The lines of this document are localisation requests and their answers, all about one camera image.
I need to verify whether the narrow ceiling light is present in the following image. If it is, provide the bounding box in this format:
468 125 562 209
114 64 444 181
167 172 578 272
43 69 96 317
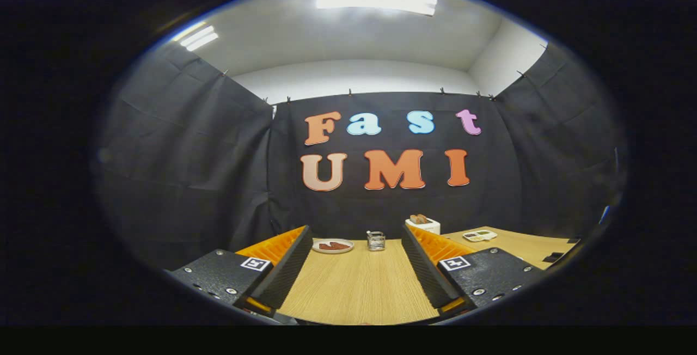
180 22 219 52

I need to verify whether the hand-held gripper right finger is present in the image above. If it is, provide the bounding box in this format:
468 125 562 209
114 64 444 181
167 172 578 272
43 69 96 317
402 223 547 317

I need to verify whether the wide ceiling light panel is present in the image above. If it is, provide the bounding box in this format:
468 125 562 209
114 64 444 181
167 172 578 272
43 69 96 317
315 0 438 16

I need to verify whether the wooden table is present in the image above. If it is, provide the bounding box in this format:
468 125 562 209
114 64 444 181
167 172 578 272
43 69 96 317
234 227 578 326

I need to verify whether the black backdrop cloth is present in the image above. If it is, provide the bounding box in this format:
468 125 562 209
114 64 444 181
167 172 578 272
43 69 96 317
95 42 627 268

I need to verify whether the white toaster with bread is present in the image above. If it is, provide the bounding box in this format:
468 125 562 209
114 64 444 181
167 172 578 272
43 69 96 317
405 214 441 235

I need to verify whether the white plate with red food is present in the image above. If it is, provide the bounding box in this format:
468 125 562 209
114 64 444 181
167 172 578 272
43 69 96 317
312 238 354 254

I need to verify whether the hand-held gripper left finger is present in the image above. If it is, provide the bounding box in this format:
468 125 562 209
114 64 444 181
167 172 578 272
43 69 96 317
170 225 315 319

